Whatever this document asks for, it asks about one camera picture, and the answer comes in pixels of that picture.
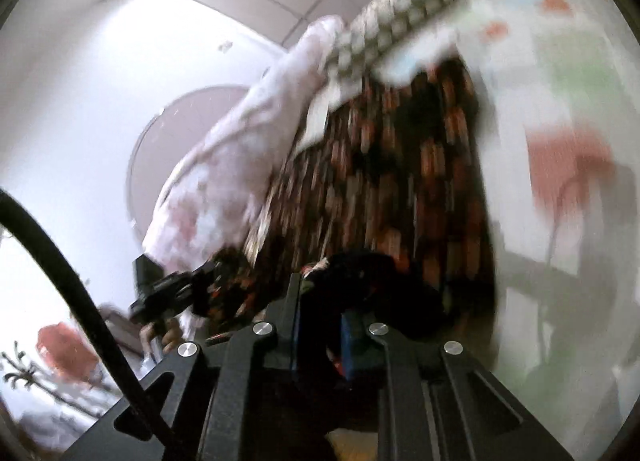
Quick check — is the person's left hand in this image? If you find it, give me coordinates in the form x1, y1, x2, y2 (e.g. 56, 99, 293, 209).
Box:
139, 318, 182, 358

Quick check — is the bare branch decoration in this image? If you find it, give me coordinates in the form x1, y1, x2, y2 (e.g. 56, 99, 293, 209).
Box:
0, 340, 103, 419

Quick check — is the pink fluffy blanket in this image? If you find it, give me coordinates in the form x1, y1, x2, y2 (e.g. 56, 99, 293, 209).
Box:
142, 15, 346, 338

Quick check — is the red object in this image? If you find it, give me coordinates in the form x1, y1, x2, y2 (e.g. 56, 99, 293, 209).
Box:
36, 322, 99, 385

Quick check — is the black cable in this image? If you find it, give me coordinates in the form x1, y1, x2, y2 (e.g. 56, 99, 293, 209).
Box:
0, 190, 192, 461

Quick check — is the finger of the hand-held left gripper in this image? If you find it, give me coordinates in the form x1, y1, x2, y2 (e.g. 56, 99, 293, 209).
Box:
192, 260, 228, 294

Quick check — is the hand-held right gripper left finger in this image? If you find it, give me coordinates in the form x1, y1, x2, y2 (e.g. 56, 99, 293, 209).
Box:
62, 271, 306, 461

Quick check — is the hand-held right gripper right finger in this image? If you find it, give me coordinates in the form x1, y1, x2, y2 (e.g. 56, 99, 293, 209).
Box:
340, 313, 576, 461

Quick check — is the light printed bed sheet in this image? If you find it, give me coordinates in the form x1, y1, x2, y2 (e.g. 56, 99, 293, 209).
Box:
295, 0, 637, 442

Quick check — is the green pillow with white print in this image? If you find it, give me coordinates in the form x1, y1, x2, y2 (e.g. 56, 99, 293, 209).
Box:
320, 0, 459, 88

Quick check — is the black floral garment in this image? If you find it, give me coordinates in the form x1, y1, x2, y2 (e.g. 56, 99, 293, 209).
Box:
192, 58, 502, 378

